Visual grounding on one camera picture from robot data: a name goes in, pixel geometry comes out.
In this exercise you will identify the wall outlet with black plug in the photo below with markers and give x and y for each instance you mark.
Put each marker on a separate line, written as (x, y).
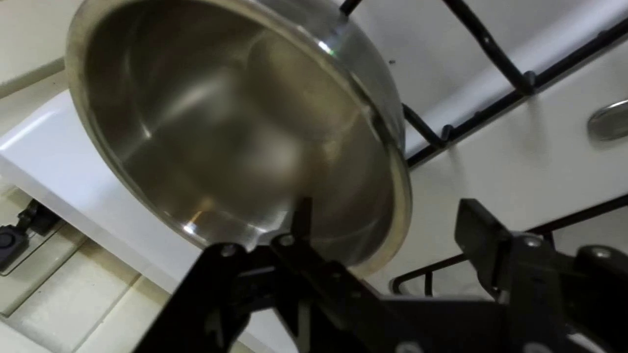
(11, 241)

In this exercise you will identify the white gas stove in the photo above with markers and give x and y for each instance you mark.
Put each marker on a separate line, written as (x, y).
(522, 162)

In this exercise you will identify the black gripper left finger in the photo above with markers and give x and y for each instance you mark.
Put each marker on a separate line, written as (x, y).
(261, 300)

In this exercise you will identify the silver metal bowl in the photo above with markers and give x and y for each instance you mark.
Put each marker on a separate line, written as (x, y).
(227, 117)

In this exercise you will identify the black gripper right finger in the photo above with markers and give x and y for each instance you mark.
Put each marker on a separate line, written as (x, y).
(555, 294)

